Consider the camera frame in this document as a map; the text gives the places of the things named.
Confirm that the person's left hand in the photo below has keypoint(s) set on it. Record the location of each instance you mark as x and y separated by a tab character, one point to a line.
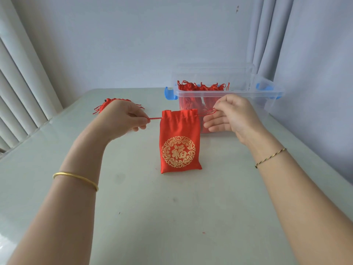
121	118

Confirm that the person's right hand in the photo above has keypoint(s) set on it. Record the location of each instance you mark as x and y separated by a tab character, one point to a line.
240	118

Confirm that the clear plastic storage box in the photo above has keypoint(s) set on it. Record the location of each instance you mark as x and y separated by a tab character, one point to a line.
256	93

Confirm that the red pouches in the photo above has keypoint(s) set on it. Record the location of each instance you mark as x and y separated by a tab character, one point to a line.
187	102

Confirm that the person's right forearm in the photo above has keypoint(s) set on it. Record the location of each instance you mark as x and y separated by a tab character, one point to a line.
309	209

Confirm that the person's left forearm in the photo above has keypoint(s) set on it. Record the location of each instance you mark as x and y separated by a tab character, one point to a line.
55	223

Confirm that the gold bangle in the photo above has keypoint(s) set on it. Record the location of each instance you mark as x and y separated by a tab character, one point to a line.
74	176

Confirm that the white vertical blinds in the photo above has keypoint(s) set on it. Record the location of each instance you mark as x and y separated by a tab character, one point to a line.
22	80

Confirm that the grey curtain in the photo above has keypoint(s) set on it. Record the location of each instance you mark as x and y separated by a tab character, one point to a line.
317	38

